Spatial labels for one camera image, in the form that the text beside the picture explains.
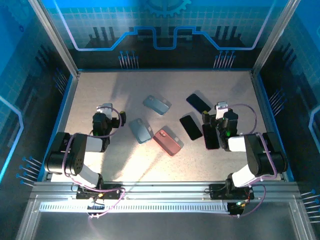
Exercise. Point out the red phone case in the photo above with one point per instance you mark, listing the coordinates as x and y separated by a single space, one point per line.
167 143

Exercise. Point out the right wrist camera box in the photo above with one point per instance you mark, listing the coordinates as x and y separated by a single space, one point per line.
221 110

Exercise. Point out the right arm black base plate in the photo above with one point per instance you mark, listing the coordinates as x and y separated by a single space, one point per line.
217 192

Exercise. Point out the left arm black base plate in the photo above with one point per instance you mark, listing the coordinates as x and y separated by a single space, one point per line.
112 193

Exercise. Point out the grey metal panel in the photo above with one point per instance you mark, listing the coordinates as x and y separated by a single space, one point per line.
162 227

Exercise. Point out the black smartphone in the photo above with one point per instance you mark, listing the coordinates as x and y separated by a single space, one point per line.
210 137
190 127
198 103

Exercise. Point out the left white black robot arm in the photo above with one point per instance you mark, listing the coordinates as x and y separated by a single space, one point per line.
75 160

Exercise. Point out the aluminium table side rail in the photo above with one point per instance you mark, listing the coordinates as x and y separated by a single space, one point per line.
70 98
261 98

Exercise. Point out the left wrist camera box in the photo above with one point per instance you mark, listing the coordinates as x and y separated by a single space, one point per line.
106 110

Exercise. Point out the aluminium frame cross rail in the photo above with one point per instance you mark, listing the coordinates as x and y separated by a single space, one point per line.
162 190

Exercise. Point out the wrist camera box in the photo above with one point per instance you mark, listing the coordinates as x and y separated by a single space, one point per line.
221 110
106 110

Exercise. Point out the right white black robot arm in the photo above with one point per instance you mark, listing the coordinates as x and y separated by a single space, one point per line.
265 155

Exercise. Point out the aluminium frame post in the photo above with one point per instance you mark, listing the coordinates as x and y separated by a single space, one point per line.
57 42
272 42

